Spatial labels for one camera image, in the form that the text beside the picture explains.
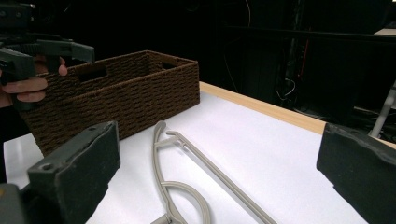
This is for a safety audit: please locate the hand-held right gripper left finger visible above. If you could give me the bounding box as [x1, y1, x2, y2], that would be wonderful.
[26, 120, 121, 224]

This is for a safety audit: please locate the red cable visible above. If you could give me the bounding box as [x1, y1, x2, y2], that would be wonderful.
[298, 29, 312, 78]

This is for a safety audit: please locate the white cable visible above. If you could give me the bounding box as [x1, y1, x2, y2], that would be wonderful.
[275, 77, 297, 102]

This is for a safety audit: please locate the grey plastic clothes hanger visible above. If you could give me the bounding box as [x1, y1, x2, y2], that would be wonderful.
[149, 120, 278, 224]

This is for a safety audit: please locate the white metal stand leg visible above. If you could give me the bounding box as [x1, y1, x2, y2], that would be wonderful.
[368, 79, 396, 138]

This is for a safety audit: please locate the brown woven basket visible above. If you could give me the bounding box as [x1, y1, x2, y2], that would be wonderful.
[19, 49, 201, 157]

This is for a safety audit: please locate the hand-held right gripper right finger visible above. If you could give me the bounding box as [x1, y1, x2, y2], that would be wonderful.
[316, 122, 396, 224]

